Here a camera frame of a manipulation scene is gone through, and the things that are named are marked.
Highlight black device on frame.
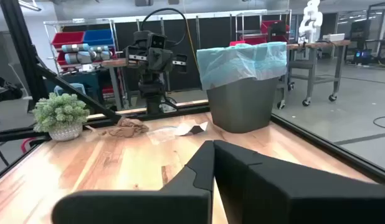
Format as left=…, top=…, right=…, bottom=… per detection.
left=0, top=76, right=24, bottom=104

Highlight blue plastic bin liner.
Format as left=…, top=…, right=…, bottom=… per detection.
left=196, top=42, right=288, bottom=91

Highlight black partition panel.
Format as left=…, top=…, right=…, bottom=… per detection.
left=113, top=14, right=293, bottom=93

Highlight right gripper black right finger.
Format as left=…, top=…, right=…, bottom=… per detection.
left=213, top=139, right=385, bottom=224

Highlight red looped strap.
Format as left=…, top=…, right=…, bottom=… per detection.
left=20, top=138, right=36, bottom=154

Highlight silver wire shelf rack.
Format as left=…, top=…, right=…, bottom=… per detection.
left=43, top=18, right=125, bottom=110
left=235, top=9, right=292, bottom=43

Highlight white box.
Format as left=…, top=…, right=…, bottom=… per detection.
left=322, top=33, right=346, bottom=42

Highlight white torn paper wrapper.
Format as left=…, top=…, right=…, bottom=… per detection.
left=175, top=121, right=209, bottom=137

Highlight yellow cable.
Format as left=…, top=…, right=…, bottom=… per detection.
left=183, top=17, right=201, bottom=74

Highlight black floor cable loop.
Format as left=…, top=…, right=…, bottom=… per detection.
left=372, top=115, right=385, bottom=130

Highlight long brown paper strip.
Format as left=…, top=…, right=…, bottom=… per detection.
left=85, top=117, right=150, bottom=139

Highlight teal chair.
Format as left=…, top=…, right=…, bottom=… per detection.
left=53, top=82, right=87, bottom=97

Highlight black aluminium table frame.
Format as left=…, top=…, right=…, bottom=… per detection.
left=0, top=0, right=385, bottom=184

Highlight clear plastic wrapper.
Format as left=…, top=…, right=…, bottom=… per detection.
left=146, top=126, right=181, bottom=146

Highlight green plant in white pot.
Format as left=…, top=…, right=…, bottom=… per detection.
left=32, top=92, right=91, bottom=142

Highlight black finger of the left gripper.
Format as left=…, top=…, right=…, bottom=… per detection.
left=175, top=53, right=189, bottom=74
left=123, top=45, right=138, bottom=63

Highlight black arm cable arc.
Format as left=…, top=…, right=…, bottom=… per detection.
left=140, top=7, right=188, bottom=47

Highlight wooden workbench grey legs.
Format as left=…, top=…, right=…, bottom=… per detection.
left=101, top=58, right=130, bottom=110
left=285, top=39, right=352, bottom=107

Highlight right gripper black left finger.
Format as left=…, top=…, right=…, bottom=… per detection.
left=51, top=139, right=215, bottom=224

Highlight blue storage bin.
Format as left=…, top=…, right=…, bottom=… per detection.
left=83, top=29, right=115, bottom=47

